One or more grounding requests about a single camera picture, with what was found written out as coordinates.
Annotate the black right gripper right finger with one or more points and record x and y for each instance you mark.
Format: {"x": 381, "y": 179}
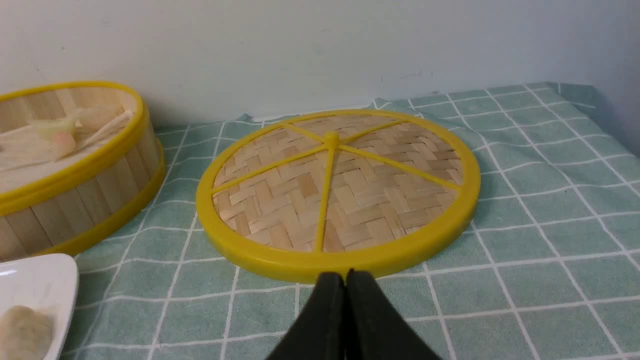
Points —
{"x": 374, "y": 330}

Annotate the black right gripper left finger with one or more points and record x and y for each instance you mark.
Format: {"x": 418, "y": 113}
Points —
{"x": 316, "y": 333}

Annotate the white dumpling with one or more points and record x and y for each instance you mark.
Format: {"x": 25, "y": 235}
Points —
{"x": 26, "y": 334}

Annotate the pink dumpling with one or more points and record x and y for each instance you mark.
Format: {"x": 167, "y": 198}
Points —
{"x": 62, "y": 144}

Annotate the green dumpling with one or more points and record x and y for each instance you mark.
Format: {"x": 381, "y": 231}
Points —
{"x": 47, "y": 129}

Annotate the white square plate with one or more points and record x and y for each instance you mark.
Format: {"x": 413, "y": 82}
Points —
{"x": 46, "y": 283}

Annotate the yellow rimmed bamboo steamer lid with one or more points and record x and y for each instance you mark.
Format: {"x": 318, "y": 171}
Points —
{"x": 335, "y": 191}

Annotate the green checked tablecloth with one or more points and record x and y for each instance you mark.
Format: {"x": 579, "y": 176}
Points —
{"x": 549, "y": 268}

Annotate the yellow rimmed bamboo steamer basket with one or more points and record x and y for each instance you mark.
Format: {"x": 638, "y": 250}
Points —
{"x": 68, "y": 207}

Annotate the steamer liner paper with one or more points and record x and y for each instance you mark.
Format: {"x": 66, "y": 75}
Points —
{"x": 95, "y": 127}

